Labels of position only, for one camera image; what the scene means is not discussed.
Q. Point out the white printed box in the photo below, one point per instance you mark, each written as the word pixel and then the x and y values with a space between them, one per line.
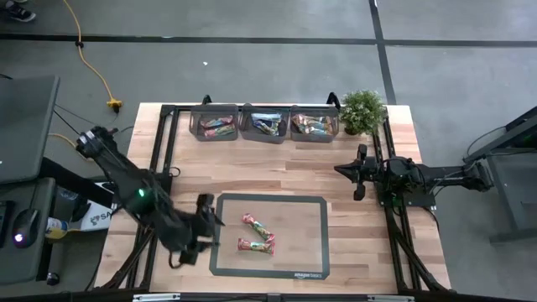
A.
pixel 98 218

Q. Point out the grey desk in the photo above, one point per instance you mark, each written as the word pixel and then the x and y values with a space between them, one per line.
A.
pixel 29 264

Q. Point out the yellow white bottle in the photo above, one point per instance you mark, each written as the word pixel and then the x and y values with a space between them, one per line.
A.
pixel 56 228

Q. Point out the black desk beam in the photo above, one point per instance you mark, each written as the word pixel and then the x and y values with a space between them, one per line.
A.
pixel 71 180

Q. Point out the potted green plant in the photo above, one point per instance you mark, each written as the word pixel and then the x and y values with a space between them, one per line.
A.
pixel 363 111

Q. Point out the grey metal stand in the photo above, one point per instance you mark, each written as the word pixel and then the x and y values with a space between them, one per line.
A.
pixel 512 189

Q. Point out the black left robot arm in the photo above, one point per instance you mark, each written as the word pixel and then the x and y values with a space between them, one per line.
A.
pixel 126 176

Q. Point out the blue granola bar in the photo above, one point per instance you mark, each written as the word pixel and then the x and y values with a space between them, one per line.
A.
pixel 266 117
pixel 268 128

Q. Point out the silver metal bracket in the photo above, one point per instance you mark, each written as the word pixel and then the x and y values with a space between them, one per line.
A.
pixel 390 298
pixel 157 298

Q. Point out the black metal rig frame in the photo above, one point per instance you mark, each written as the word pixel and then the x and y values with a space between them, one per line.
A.
pixel 168 111

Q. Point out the black computer mouse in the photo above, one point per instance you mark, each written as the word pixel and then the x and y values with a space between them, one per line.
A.
pixel 26 226

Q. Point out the person's shoe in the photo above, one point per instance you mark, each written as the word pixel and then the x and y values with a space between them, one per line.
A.
pixel 19 11

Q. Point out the black frame bracket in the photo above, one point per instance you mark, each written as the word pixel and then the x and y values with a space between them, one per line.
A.
pixel 334 100
pixel 206 100

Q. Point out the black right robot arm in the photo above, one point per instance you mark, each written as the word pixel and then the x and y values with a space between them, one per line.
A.
pixel 444 176

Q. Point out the grey laptop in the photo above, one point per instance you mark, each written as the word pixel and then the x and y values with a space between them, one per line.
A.
pixel 25 126

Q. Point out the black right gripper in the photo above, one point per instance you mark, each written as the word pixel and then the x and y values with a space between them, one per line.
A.
pixel 369 172

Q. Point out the black round knob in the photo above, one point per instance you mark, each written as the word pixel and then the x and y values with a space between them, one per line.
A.
pixel 53 279

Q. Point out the grey translucent plastic bin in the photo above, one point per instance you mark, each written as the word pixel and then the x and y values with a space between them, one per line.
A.
pixel 194 130
pixel 335 132
pixel 244 134

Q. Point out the tan silicone baking mat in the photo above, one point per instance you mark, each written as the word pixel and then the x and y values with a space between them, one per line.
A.
pixel 293 235

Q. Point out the black flat device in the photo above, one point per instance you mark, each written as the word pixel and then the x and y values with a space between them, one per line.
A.
pixel 5 222

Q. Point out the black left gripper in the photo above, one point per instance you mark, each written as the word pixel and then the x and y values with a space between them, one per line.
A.
pixel 201 222

